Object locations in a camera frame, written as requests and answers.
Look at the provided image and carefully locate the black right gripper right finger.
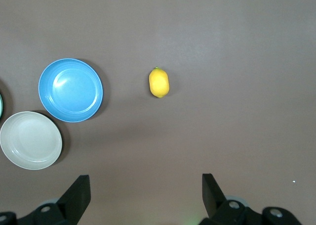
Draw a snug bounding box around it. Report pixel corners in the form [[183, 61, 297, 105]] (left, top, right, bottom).
[[198, 173, 303, 225]]

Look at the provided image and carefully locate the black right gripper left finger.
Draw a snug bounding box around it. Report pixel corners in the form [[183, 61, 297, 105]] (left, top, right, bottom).
[[0, 175, 91, 225]]

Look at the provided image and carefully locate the yellow lemon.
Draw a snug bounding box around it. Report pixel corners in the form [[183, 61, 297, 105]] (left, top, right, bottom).
[[148, 66, 170, 99]]

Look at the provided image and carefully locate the beige plate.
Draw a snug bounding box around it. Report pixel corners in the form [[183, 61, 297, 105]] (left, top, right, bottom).
[[0, 111, 63, 171]]

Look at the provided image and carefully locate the blue plate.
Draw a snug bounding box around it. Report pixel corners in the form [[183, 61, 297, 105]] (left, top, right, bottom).
[[38, 58, 104, 123]]

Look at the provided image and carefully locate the brown table cover sheet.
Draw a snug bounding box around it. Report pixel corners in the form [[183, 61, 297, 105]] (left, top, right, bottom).
[[0, 0, 316, 225]]

